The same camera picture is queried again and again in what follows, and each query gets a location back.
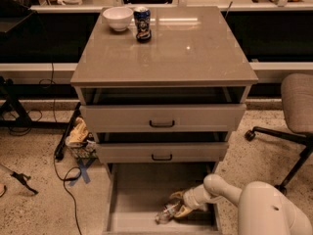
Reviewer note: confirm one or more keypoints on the bottom grey drawer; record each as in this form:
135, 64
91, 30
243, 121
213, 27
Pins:
139, 191

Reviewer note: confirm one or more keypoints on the grey drawer cabinet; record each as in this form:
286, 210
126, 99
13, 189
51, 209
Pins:
192, 58

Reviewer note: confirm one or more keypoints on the blue soda can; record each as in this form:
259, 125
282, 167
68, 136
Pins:
142, 16

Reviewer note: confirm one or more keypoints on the middle grey drawer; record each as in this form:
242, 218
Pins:
161, 152

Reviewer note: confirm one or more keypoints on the grey drawer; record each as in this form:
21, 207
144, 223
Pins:
139, 191
163, 118
161, 152

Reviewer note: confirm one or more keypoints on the basket with snack bags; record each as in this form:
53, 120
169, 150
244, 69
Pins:
80, 140

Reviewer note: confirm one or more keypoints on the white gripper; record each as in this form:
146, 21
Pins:
190, 199

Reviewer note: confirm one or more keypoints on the clear plastic water bottle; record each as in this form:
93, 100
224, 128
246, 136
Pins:
169, 210

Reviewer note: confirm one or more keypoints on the grey office chair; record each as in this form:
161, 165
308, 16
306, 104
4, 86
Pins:
297, 103

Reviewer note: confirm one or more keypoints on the black power strip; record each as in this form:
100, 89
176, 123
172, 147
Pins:
59, 154

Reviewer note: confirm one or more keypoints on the white ceramic bowl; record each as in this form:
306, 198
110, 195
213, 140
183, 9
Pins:
118, 18

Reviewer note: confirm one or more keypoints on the top grey drawer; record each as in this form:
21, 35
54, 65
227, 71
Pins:
163, 118

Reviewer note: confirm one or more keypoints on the black table frame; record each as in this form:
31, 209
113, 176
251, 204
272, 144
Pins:
23, 120

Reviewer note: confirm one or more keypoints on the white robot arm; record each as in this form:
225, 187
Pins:
262, 209

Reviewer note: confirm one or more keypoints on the black tripod leg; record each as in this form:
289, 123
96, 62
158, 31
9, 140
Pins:
22, 178

